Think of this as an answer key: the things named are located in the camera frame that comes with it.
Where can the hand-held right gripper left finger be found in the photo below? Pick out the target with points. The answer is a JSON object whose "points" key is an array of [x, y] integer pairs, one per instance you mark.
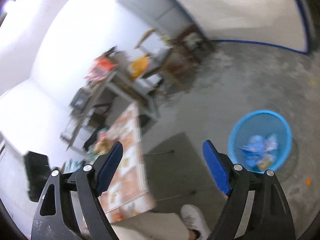
{"points": [[108, 170]]}

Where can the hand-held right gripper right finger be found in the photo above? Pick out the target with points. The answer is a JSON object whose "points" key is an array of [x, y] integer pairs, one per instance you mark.
{"points": [[217, 170]]}

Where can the blue plastic waste basket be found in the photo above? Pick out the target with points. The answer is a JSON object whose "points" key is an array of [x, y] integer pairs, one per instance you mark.
{"points": [[240, 130]]}

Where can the yellow cardboard box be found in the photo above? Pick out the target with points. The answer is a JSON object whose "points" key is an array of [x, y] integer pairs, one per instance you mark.
{"points": [[263, 164]]}

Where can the blue printed snack bag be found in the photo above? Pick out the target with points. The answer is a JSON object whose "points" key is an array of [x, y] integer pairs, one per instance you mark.
{"points": [[257, 145]]}

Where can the table with patterned tablecloth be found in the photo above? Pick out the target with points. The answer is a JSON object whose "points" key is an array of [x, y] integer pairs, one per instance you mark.
{"points": [[132, 180]]}

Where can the person's white shoe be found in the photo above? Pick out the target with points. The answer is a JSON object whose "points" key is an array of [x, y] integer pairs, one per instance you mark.
{"points": [[192, 217]]}

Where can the grey rice cooker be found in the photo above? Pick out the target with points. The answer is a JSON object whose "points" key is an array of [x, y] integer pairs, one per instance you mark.
{"points": [[78, 101]]}

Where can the long grey side table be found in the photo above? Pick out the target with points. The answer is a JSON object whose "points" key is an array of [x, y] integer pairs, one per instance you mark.
{"points": [[100, 90]]}

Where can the pink plastic bag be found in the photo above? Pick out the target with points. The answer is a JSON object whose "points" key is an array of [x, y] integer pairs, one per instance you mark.
{"points": [[100, 67]]}

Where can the yellow plastic bag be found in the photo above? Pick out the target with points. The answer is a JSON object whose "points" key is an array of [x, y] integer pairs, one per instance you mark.
{"points": [[140, 66]]}

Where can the wooden chair with black seat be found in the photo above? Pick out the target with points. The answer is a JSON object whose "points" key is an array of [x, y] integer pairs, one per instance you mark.
{"points": [[155, 67]]}

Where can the dark wooden stool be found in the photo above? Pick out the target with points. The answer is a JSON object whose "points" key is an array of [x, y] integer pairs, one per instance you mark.
{"points": [[190, 40]]}

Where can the white mattress with blue edge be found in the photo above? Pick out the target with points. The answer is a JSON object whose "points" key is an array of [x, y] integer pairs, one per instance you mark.
{"points": [[237, 10]]}

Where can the silver refrigerator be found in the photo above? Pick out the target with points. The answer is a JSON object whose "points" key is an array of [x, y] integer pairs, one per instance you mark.
{"points": [[150, 2]]}

